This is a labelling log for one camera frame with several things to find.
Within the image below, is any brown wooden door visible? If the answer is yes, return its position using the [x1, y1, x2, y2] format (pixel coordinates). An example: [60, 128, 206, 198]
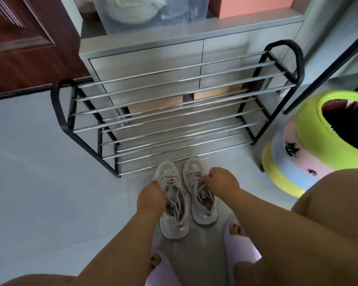
[0, 0, 92, 100]

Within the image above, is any person's left forearm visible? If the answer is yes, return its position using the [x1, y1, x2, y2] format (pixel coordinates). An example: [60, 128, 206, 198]
[70, 210, 167, 286]

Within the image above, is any white sneaker with pink laces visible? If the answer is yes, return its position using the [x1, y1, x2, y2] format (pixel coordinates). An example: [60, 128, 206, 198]
[183, 158, 218, 227]
[153, 161, 190, 240]

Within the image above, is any pink slipper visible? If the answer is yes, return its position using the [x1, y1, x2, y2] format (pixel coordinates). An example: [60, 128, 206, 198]
[224, 220, 262, 286]
[145, 251, 182, 286]

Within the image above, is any orange box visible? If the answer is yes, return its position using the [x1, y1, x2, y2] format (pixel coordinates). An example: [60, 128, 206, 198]
[209, 0, 296, 20]

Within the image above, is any pink right slipper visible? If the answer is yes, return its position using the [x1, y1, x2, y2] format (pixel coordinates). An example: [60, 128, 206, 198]
[224, 220, 262, 286]

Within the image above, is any green pink blue pet house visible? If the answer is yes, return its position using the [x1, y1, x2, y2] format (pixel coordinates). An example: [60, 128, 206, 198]
[261, 91, 358, 199]

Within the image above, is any person's left hand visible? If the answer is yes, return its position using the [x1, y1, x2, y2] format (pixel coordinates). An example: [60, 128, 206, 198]
[137, 180, 168, 217]

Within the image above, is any person's right forearm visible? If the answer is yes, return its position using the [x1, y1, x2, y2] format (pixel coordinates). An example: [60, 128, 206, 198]
[230, 188, 358, 286]

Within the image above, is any pink left slipper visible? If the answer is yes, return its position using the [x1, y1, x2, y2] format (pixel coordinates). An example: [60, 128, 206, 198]
[145, 251, 182, 286]

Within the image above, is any stack of white bowls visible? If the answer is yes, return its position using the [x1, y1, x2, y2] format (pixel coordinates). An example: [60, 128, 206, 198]
[103, 0, 167, 25]

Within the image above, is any black metal frame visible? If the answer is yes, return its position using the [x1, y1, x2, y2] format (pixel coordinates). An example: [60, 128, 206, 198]
[283, 35, 358, 115]

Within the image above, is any black and chrome shoe rack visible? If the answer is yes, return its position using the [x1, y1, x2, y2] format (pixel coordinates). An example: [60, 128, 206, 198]
[50, 39, 305, 179]

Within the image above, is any person's right leg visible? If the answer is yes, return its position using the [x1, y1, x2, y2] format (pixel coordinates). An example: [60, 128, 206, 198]
[228, 168, 358, 286]

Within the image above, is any grey drawer cabinet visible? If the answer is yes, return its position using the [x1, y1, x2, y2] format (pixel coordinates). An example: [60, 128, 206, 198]
[79, 15, 317, 116]

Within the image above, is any clear plastic storage box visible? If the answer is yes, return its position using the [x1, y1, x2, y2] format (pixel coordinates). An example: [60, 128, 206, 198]
[92, 0, 211, 35]

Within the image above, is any person's right hand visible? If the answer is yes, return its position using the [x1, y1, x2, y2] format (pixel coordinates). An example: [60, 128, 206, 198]
[203, 167, 241, 203]

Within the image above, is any brown glass jar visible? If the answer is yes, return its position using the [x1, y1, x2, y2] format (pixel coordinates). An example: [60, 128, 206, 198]
[73, 0, 98, 22]

